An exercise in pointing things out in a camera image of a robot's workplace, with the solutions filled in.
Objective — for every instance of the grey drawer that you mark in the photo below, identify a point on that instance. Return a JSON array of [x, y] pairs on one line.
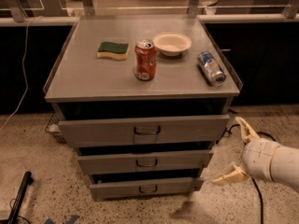
[[142, 131], [156, 161], [115, 190]]

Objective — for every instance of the blue silver soda can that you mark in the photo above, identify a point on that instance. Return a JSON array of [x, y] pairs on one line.
[[211, 69]]

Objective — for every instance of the blue tape on floor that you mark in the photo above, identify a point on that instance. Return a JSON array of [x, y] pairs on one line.
[[70, 219]]

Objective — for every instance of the grey bottom drawer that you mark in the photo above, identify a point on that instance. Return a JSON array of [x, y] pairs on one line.
[[115, 190]]

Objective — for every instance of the black bar on floor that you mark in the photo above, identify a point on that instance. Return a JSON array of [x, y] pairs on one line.
[[26, 181]]

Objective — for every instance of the red soda can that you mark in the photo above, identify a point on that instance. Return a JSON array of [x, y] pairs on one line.
[[145, 53]]

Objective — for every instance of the white bowl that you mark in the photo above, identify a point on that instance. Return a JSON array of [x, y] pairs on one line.
[[171, 43]]

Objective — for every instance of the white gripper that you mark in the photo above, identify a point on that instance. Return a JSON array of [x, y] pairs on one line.
[[258, 158]]

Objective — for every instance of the grey drawer cabinet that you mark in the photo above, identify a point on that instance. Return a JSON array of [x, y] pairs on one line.
[[86, 87]]

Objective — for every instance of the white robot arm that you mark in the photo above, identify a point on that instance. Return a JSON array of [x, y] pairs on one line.
[[284, 167]]

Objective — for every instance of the wire basket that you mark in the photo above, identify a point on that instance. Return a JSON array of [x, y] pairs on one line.
[[53, 129]]

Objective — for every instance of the green yellow sponge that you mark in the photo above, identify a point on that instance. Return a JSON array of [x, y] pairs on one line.
[[112, 50]]

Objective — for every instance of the grey top drawer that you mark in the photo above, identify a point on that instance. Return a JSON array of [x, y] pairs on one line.
[[142, 131]]

